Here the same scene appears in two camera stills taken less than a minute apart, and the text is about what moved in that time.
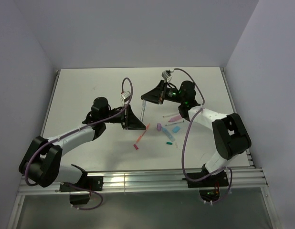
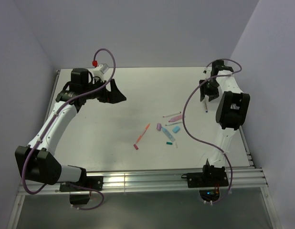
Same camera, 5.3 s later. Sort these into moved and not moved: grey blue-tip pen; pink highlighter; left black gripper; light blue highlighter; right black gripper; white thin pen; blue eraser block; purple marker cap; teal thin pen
Moved: left black gripper; right black gripper; grey blue-tip pen
Not moved: purple marker cap; pink highlighter; white thin pen; teal thin pen; blue eraser block; light blue highlighter
